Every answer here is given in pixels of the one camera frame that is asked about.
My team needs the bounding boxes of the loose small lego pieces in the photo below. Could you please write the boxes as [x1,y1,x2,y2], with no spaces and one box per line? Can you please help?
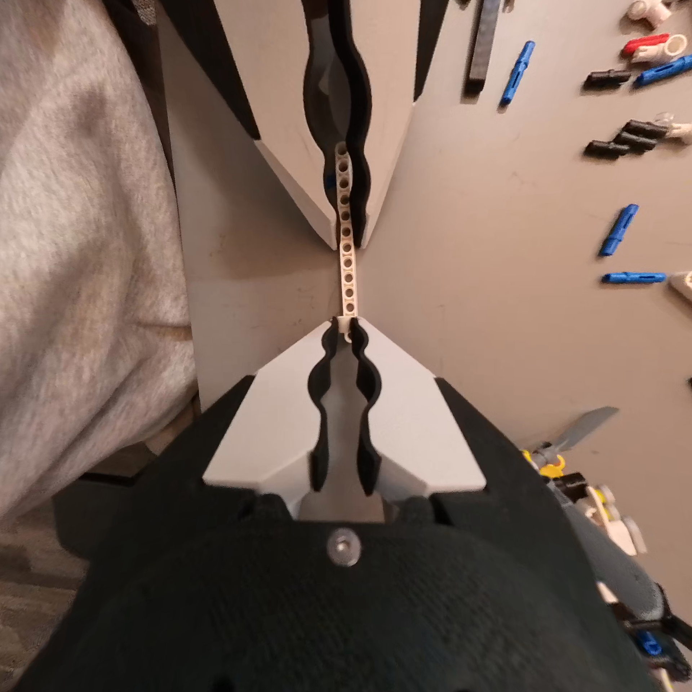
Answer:
[583,0,692,161]

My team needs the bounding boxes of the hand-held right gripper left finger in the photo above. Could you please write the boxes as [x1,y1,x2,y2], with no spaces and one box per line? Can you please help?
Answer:
[203,318,340,515]

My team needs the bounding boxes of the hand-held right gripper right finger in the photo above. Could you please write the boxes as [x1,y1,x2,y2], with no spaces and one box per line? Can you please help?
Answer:
[351,318,488,514]

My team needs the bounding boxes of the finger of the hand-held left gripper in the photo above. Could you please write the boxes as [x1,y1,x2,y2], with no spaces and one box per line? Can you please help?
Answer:
[349,0,418,249]
[215,0,347,251]

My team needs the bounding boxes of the lego helicopter model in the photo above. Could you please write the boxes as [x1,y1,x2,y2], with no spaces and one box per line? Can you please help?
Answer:
[519,405,692,692]

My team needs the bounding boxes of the long thin white lego beam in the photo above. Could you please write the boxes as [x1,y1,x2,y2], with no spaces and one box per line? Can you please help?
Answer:
[331,141,361,319]

